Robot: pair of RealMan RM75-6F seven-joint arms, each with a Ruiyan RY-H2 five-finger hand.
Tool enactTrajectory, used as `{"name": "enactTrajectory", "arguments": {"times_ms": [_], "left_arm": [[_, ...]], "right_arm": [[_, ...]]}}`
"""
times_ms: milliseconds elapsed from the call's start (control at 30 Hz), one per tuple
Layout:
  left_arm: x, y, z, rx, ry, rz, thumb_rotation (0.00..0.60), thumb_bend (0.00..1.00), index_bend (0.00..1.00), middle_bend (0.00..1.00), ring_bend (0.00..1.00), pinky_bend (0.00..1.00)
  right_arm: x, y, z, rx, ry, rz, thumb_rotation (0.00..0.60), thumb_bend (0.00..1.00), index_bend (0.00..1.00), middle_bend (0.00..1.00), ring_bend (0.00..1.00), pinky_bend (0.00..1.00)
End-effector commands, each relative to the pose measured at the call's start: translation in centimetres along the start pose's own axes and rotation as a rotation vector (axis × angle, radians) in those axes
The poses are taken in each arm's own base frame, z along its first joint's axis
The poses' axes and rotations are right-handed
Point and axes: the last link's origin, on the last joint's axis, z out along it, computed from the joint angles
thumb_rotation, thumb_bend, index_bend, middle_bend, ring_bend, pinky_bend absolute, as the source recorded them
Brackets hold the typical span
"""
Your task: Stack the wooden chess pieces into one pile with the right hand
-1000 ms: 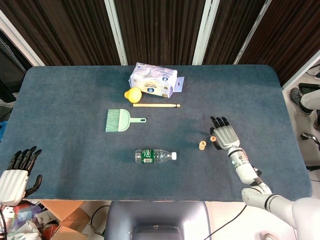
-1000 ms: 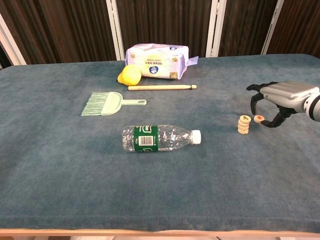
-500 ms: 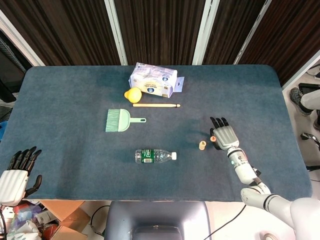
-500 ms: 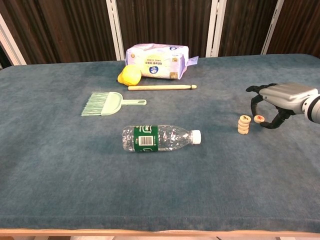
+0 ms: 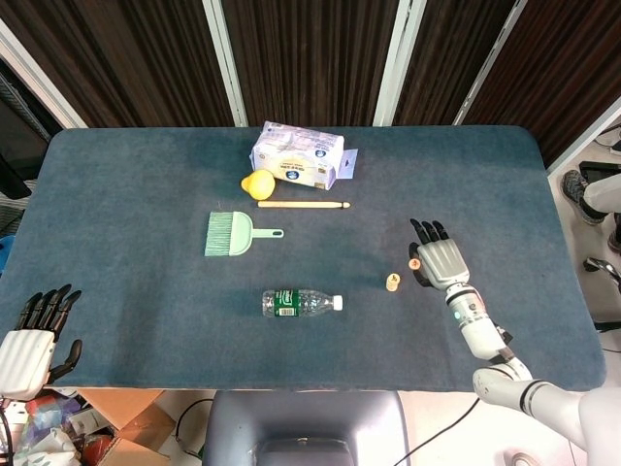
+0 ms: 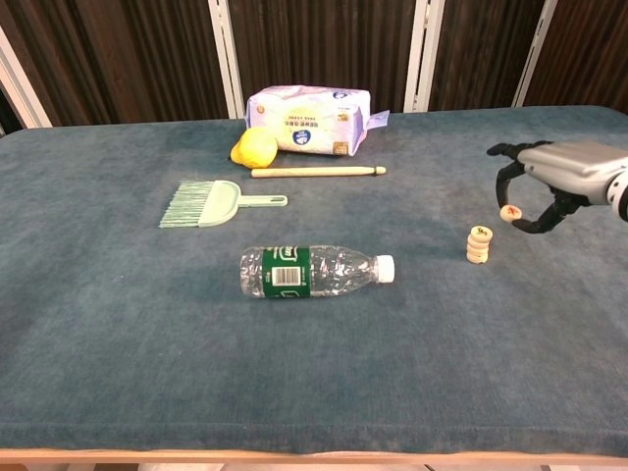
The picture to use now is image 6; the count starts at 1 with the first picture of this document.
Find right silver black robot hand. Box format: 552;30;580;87
486;140;628;234

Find mint green hand brush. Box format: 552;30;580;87
158;179;289;230

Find dark wood slat panel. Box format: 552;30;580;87
522;0;628;108
428;0;547;112
0;0;233;128
228;0;418;121

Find light wooden stick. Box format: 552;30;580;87
250;165;388;180

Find white purple tissue pack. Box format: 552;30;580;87
245;84;392;158

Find clear green-label water bottle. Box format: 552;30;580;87
238;243;396;300

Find yellow lemon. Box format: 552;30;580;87
230;126;279;169

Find blue table cloth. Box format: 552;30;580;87
0;104;628;455

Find white screen frame post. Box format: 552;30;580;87
511;0;559;108
207;0;245;120
0;26;53;130
403;0;445;113

